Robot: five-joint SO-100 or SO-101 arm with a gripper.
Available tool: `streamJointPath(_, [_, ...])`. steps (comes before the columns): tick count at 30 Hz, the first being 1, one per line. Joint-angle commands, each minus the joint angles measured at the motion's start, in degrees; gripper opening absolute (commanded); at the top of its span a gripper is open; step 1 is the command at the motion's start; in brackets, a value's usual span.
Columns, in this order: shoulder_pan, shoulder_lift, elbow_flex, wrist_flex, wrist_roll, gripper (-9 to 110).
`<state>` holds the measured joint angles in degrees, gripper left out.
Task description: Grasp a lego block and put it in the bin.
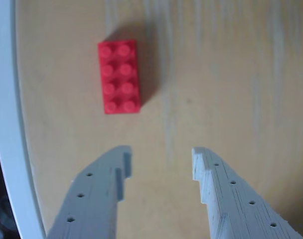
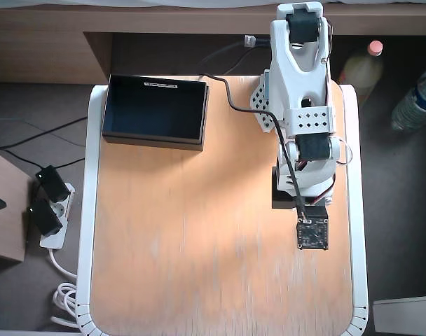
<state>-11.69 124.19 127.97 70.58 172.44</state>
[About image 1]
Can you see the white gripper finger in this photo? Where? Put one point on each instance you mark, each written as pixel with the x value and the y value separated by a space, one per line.
pixel 231 204
pixel 91 199

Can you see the red lego block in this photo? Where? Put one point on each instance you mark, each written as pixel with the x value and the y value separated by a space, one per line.
pixel 120 77

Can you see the white table rim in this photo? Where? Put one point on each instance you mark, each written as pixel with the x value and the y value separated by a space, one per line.
pixel 7 124

